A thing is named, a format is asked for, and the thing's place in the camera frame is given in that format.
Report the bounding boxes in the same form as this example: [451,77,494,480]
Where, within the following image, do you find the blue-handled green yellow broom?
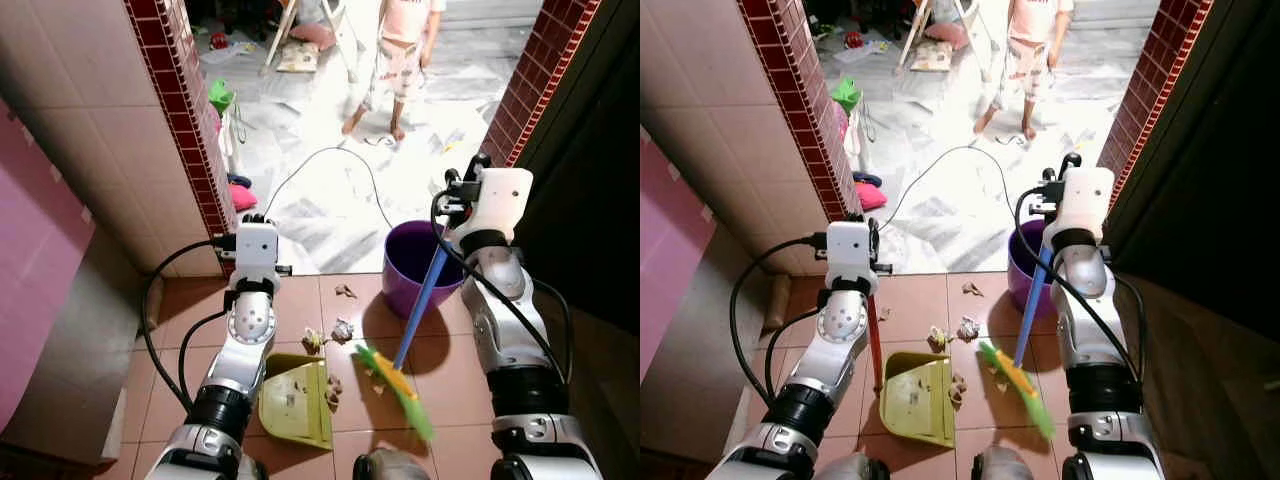
[978,245,1058,441]
[355,245,451,443]

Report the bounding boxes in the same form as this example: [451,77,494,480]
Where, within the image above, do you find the yellow-green dustpan red handle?
[258,350,334,451]
[868,295,956,449]

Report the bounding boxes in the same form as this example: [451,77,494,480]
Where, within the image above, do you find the purple plastic bucket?
[1007,220,1056,313]
[382,220,467,319]

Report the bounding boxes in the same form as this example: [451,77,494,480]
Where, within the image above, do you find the child in pink clothes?
[340,0,448,141]
[972,0,1076,141]

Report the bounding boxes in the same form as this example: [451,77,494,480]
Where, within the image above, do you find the flat beige box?
[276,42,321,74]
[910,42,953,73]

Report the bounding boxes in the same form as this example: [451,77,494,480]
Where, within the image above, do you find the white furniture leg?
[320,0,361,81]
[955,0,994,81]

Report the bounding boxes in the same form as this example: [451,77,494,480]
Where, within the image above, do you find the pink cushion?
[925,22,971,49]
[290,23,338,51]

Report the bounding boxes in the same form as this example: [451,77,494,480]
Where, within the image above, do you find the wooden stand legs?
[897,0,936,69]
[262,0,301,73]

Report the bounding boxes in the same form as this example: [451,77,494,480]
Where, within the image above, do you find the pink door panel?
[640,130,716,376]
[0,100,96,431]

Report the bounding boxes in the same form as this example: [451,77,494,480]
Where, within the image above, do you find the grey left robot foot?
[815,452,891,480]

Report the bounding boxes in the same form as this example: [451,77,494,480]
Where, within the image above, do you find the grey robot foot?
[973,446,1051,480]
[353,448,433,480]
[815,452,891,480]

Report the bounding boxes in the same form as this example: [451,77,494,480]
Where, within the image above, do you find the grey right robot foot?
[973,446,1051,480]
[353,448,433,480]

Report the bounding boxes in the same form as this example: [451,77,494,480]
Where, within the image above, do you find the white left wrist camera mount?
[826,220,875,293]
[233,221,280,293]

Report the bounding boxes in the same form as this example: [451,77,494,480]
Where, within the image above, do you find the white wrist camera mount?
[1050,165,1116,246]
[233,221,280,293]
[826,220,875,293]
[462,167,534,246]

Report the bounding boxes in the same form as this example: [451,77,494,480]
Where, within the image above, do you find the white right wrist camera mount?
[1050,165,1116,246]
[462,167,534,246]

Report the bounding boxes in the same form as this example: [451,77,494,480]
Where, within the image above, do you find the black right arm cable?
[431,188,577,386]
[1015,188,1147,383]

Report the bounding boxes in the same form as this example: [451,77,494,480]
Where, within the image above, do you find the thin black floor cable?
[880,145,1013,233]
[263,146,396,233]

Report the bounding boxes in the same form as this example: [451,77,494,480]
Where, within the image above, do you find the long black left arm cable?
[140,236,238,411]
[728,234,829,401]

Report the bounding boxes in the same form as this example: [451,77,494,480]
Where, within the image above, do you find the short black left arm cable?
[764,310,821,396]
[178,310,231,409]

